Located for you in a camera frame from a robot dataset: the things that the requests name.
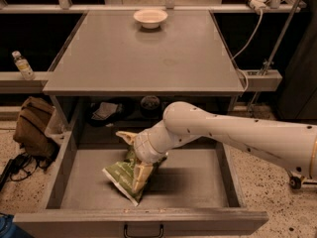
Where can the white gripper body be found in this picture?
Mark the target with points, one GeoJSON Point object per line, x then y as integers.
{"type": "Point", "coordinates": [144, 147]}

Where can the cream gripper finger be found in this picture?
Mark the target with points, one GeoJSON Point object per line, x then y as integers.
{"type": "Point", "coordinates": [142, 172]}
{"type": "Point", "coordinates": [128, 137]}

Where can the green jalapeno chip bag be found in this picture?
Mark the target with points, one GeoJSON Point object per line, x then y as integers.
{"type": "Point", "coordinates": [121, 175]}

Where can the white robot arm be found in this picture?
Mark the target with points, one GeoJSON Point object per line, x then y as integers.
{"type": "Point", "coordinates": [292, 146]}

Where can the dark round container under counter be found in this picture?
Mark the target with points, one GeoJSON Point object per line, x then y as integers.
{"type": "Point", "coordinates": [150, 106]}

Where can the grey open drawer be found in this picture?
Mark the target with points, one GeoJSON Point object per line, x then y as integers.
{"type": "Point", "coordinates": [194, 192]}

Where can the grey counter cabinet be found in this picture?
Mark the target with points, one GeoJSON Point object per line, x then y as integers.
{"type": "Point", "coordinates": [111, 55]}

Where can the dark cloth with paper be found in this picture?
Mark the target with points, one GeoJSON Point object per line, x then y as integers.
{"type": "Point", "coordinates": [105, 112]}

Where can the brown canvas backpack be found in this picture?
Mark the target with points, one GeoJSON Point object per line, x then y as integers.
{"type": "Point", "coordinates": [32, 123]}

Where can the white ceramic bowl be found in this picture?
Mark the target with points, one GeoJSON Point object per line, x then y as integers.
{"type": "Point", "coordinates": [150, 18]}

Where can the clear plastic water bottle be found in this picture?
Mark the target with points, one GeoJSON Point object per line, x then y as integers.
{"type": "Point", "coordinates": [23, 66]}

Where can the black wheeled cart leg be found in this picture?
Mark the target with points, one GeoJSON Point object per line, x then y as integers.
{"type": "Point", "coordinates": [298, 180]}

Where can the black drawer handle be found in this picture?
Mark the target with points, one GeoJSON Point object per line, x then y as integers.
{"type": "Point", "coordinates": [143, 231]}

